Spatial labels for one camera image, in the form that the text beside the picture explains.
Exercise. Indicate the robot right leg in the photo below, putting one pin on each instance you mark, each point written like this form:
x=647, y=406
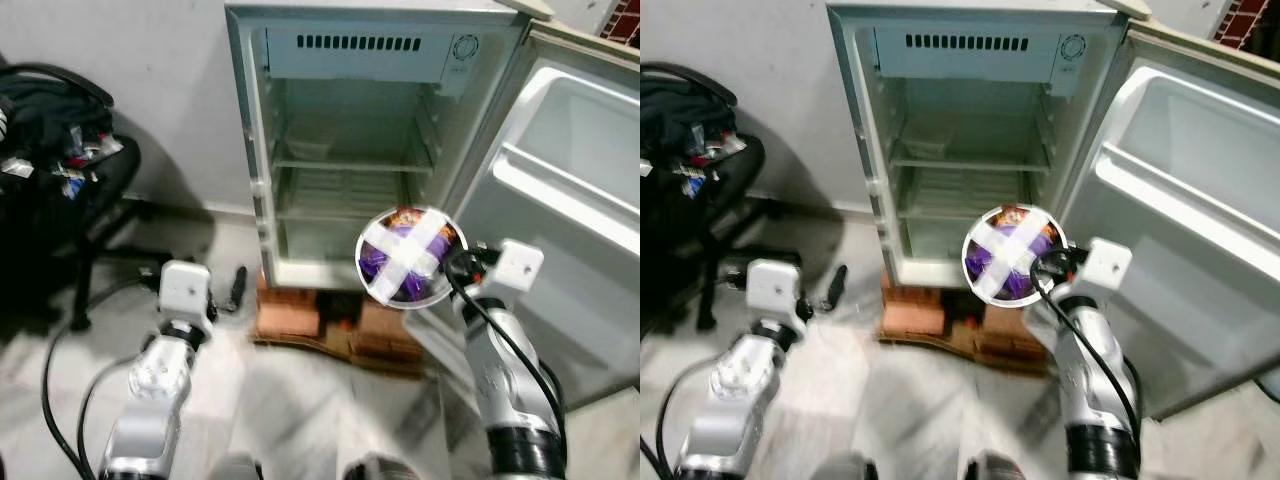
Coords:
x=382, y=470
x=1000, y=468

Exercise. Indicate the robot left leg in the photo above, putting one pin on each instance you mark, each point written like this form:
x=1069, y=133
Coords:
x=850, y=468
x=233, y=468

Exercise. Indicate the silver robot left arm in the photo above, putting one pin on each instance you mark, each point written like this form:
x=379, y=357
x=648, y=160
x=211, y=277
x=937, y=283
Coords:
x=150, y=400
x=730, y=400

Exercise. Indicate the taped round food container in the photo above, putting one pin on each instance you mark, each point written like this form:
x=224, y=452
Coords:
x=400, y=262
x=1005, y=258

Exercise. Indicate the black office chair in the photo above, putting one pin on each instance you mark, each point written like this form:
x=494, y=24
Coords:
x=735, y=170
x=110, y=170

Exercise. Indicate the white small fridge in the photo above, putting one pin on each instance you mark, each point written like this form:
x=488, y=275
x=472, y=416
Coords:
x=360, y=60
x=965, y=60

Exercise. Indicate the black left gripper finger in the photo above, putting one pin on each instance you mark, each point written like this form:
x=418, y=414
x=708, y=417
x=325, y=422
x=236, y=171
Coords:
x=239, y=285
x=839, y=285

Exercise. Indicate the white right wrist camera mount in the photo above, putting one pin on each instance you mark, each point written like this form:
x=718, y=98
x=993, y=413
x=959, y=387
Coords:
x=1108, y=265
x=518, y=265

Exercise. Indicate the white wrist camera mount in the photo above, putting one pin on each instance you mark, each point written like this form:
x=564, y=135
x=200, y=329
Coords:
x=518, y=265
x=1108, y=265
x=185, y=290
x=775, y=290

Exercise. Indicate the orange brick fridge stand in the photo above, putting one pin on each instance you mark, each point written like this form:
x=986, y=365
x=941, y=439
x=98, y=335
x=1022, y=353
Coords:
x=290, y=315
x=910, y=315

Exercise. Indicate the black bag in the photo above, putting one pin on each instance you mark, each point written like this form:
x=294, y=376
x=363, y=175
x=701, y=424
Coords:
x=45, y=120
x=675, y=120

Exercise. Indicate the glass fridge shelf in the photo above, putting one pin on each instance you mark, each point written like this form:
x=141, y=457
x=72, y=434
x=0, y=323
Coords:
x=960, y=163
x=350, y=164

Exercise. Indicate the white fridge door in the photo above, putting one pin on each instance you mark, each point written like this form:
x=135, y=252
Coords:
x=1190, y=200
x=570, y=200

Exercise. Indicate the robot leg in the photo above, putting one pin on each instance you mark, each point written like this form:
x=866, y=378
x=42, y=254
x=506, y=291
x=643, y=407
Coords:
x=382, y=470
x=233, y=468
x=850, y=468
x=1000, y=468

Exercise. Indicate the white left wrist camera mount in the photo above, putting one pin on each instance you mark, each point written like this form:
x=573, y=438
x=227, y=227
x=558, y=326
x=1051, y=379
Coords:
x=185, y=290
x=775, y=290

